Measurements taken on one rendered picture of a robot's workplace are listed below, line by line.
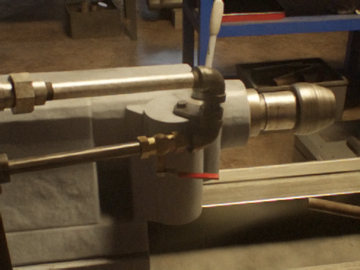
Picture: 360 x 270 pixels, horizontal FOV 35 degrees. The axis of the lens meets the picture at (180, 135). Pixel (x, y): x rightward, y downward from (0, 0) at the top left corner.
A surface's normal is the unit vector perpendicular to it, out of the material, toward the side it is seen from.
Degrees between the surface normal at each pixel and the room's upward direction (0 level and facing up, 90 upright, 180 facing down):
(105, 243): 62
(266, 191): 0
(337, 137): 0
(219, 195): 0
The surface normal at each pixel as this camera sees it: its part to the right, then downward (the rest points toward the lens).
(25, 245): 0.14, 0.00
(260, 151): 0.00, -0.88
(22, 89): 0.45, -0.14
